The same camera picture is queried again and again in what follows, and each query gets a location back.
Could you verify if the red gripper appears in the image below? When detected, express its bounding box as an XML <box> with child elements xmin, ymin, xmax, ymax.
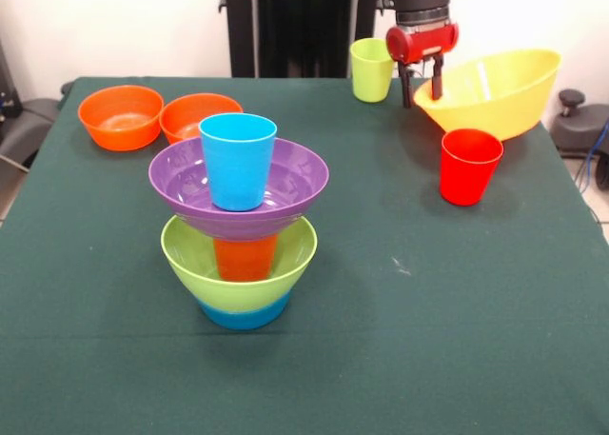
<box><xmin>384</xmin><ymin>21</ymin><xmax>461</xmax><ymax>109</ymax></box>

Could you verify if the lime green cup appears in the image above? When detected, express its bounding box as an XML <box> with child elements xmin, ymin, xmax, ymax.
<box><xmin>349</xmin><ymin>37</ymin><xmax>396</xmax><ymax>104</ymax></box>

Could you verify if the large yellow bowl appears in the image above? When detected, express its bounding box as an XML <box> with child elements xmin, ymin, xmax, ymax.
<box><xmin>412</xmin><ymin>48</ymin><xmax>562</xmax><ymax>142</ymax></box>

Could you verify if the purple bowl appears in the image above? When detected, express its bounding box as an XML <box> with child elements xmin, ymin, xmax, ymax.
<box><xmin>147</xmin><ymin>136</ymin><xmax>330</xmax><ymax>243</ymax></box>

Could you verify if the blue cup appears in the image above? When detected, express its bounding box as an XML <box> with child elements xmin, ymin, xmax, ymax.
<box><xmin>198</xmin><ymin>112</ymin><xmax>279</xmax><ymax>212</ymax></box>

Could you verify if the green bowl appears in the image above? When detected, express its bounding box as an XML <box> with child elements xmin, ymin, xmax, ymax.
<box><xmin>160</xmin><ymin>213</ymin><xmax>319</xmax><ymax>312</ymax></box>

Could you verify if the orange bowl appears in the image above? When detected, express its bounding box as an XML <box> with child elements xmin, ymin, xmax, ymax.
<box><xmin>77</xmin><ymin>85</ymin><xmax>166</xmax><ymax>152</ymax></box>
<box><xmin>158</xmin><ymin>92</ymin><xmax>245</xmax><ymax>146</ymax></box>

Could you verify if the orange cup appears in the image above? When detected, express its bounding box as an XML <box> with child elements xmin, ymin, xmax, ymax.
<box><xmin>212</xmin><ymin>234</ymin><xmax>279</xmax><ymax>282</ymax></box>

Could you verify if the blue bowl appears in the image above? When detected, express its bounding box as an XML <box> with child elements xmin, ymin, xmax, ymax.
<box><xmin>197</xmin><ymin>291</ymin><xmax>292</xmax><ymax>330</ymax></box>

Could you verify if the red cup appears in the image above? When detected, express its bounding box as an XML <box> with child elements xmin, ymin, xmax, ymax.
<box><xmin>439</xmin><ymin>128</ymin><xmax>504</xmax><ymax>207</ymax></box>

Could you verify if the black chair base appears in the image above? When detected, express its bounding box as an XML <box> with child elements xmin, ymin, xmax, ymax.
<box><xmin>550</xmin><ymin>89</ymin><xmax>609</xmax><ymax>158</ymax></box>

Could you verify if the dark green tablecloth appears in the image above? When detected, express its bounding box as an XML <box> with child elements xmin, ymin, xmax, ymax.
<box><xmin>0</xmin><ymin>76</ymin><xmax>609</xmax><ymax>435</ymax></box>

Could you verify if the dark grey chair base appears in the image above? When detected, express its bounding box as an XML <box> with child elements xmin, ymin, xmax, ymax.
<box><xmin>0</xmin><ymin>97</ymin><xmax>61</xmax><ymax>169</ymax></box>

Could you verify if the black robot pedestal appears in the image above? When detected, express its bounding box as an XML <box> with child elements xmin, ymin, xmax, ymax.
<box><xmin>219</xmin><ymin>0</ymin><xmax>399</xmax><ymax>78</ymax></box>

